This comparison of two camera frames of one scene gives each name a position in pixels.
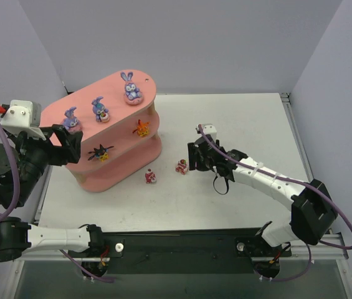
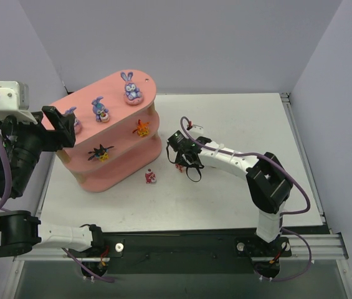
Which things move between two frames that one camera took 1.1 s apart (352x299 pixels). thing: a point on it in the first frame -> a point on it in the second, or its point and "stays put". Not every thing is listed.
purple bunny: x=71 y=123 stays put
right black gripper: x=200 y=156 -> x=185 y=154
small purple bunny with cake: x=101 y=111 stays put
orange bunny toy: x=142 y=129 stays put
